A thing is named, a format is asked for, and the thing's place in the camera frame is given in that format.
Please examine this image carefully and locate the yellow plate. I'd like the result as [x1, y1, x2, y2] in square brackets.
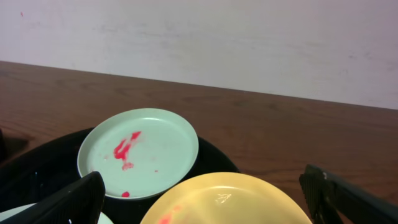
[141, 172, 310, 224]

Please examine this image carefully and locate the mint plate with red streak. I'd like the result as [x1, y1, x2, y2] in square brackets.
[76, 108, 199, 200]

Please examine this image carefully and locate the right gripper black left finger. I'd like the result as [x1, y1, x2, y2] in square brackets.
[1, 172, 105, 224]

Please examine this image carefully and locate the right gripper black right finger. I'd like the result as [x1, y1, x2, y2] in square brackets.
[299, 164, 397, 224]

